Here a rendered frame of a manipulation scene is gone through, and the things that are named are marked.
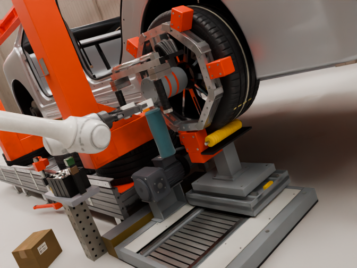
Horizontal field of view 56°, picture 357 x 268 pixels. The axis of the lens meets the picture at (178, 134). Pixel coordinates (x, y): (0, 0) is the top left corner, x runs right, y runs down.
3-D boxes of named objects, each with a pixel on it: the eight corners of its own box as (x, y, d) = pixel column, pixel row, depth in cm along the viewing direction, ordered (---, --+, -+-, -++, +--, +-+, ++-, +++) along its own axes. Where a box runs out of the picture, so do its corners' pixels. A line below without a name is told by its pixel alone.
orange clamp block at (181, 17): (192, 28, 156) (194, 9, 150) (179, 32, 151) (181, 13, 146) (180, 24, 160) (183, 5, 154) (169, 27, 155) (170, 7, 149)
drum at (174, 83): (193, 89, 170) (184, 61, 167) (162, 103, 158) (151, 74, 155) (175, 92, 181) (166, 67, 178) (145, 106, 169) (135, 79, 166)
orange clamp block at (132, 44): (148, 44, 183) (137, 35, 186) (137, 48, 178) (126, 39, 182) (146, 55, 188) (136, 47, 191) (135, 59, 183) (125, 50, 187)
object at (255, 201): (291, 183, 191) (287, 168, 189) (255, 218, 169) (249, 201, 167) (226, 177, 229) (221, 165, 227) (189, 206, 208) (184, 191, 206)
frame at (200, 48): (234, 123, 159) (198, 8, 147) (226, 128, 155) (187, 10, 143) (165, 128, 201) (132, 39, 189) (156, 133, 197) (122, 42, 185)
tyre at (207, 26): (170, -10, 188) (169, 94, 227) (138, -3, 174) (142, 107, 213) (273, 18, 152) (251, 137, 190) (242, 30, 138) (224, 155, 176)
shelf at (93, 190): (101, 191, 184) (99, 186, 183) (73, 207, 174) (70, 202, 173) (70, 184, 217) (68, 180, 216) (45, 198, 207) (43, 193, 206)
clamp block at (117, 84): (132, 84, 173) (128, 74, 172) (117, 90, 167) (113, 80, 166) (126, 85, 177) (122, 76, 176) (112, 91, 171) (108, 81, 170)
